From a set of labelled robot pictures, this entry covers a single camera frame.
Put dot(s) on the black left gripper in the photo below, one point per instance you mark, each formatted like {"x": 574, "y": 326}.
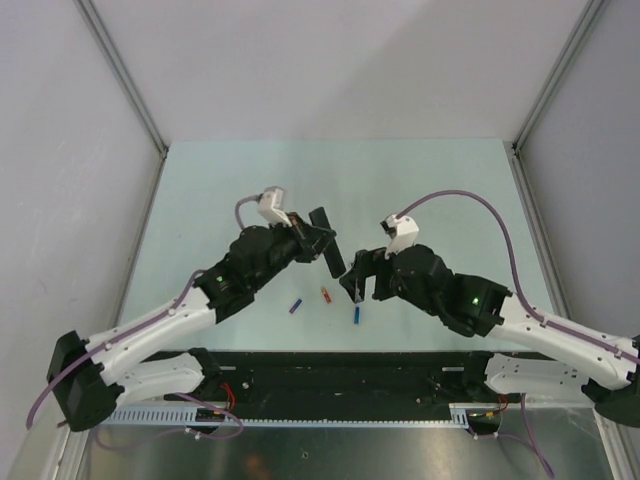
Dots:
{"x": 310, "y": 240}

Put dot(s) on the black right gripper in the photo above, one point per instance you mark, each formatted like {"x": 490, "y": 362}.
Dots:
{"x": 368, "y": 263}

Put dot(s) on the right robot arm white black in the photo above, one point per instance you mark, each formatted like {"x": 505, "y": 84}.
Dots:
{"x": 475, "y": 306}

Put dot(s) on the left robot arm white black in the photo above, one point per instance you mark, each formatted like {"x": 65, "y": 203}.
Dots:
{"x": 91, "y": 378}

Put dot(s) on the red orange AAA battery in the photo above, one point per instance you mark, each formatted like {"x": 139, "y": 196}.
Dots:
{"x": 326, "y": 295}

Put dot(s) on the purple AAA battery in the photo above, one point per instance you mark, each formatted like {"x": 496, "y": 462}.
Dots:
{"x": 295, "y": 306}

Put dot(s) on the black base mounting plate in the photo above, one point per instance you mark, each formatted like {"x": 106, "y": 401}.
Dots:
{"x": 452, "y": 376}

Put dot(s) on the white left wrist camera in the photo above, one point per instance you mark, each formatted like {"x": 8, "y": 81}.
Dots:
{"x": 270, "y": 206}

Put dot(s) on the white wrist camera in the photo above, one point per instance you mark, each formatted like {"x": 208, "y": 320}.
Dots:
{"x": 402, "y": 232}
{"x": 270, "y": 206}

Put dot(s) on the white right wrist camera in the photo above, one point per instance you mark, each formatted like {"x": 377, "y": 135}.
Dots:
{"x": 402, "y": 232}

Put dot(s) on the white slotted cable duct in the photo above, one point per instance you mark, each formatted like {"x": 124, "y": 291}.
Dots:
{"x": 188, "y": 414}

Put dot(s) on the left aluminium frame post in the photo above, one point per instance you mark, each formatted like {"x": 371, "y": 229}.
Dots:
{"x": 114, "y": 60}

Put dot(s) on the aluminium frame post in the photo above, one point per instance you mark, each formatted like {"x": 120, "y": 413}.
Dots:
{"x": 114, "y": 60}
{"x": 576, "y": 41}

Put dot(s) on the right aluminium frame post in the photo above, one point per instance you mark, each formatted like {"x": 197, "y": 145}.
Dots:
{"x": 576, "y": 41}

